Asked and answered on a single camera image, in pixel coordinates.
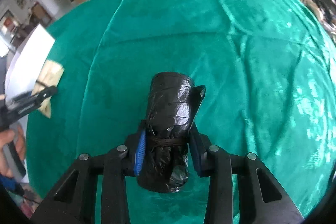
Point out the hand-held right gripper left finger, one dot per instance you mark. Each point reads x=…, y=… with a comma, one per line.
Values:
x=140, y=153

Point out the white cardboard box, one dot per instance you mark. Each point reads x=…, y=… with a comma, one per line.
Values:
x=29, y=61

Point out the person's left hand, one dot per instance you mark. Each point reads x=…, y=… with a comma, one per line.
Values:
x=5, y=137

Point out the beige cloth bundle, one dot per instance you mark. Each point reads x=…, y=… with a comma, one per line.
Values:
x=51, y=73

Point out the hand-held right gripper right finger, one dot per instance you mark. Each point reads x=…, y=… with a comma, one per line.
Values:
x=197, y=153

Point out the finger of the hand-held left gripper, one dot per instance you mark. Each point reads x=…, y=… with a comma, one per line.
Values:
x=36, y=99

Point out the black garbage bag roll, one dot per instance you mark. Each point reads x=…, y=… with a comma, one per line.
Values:
x=170, y=108

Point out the pile of assorted clutter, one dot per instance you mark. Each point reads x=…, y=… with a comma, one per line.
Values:
x=323, y=16

